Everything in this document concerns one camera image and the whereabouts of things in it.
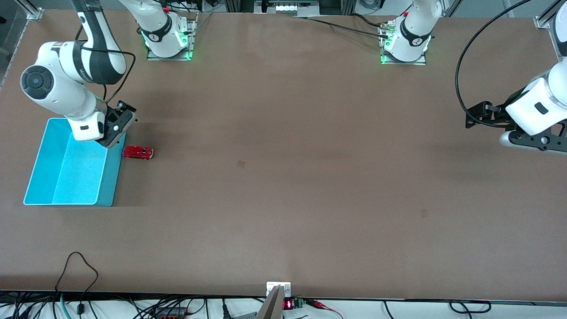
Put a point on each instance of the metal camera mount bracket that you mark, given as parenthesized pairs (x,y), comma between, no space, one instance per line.
(277,294)

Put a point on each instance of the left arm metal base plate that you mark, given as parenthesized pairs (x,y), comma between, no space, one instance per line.
(401,61)

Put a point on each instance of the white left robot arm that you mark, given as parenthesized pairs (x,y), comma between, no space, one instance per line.
(412,35)

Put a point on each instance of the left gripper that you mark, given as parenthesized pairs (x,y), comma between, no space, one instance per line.
(499,113)

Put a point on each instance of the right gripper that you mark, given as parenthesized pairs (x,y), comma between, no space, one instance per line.
(122,109)

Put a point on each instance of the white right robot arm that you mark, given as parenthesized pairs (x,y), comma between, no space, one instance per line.
(62,93)

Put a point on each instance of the blue plastic box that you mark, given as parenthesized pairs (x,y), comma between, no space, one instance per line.
(71,177)

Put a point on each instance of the small red digit display module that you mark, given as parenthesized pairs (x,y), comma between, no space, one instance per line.
(292,304)

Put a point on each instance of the orange power strip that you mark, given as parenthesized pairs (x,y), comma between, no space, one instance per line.
(170,313)

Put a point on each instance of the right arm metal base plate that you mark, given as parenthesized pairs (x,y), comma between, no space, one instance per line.
(191,35)

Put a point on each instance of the aluminium frame profile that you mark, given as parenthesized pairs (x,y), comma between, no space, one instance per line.
(547,17)
(33,11)

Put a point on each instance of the red beetle toy car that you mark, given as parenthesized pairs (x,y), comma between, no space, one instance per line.
(138,152)

